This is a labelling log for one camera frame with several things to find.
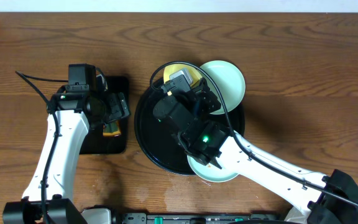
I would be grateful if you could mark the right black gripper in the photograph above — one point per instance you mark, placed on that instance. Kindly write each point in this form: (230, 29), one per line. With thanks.
(206, 96)

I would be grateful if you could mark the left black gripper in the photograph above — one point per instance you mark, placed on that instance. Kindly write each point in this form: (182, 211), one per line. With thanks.
(119, 107)

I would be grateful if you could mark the orange green scrub sponge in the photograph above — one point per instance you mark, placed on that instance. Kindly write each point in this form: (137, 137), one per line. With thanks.
(112, 129)

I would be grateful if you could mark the yellow plate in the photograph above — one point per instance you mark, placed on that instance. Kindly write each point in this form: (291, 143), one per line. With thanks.
(195, 74)

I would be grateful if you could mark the light green plate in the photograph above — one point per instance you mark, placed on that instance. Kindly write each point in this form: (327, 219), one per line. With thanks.
(229, 79)
(210, 172)

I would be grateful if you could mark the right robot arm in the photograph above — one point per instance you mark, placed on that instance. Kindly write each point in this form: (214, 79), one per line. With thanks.
(319, 198)

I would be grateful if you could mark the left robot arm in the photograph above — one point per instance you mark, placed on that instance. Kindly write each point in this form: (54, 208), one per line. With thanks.
(82, 104)

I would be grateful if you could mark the rectangular black tray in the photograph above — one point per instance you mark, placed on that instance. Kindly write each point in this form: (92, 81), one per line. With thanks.
(95, 142)

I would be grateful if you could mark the round black tray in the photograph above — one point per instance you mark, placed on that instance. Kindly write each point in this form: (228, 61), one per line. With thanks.
(167, 131)

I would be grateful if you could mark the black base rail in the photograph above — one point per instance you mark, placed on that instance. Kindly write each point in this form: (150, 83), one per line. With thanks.
(144, 218)

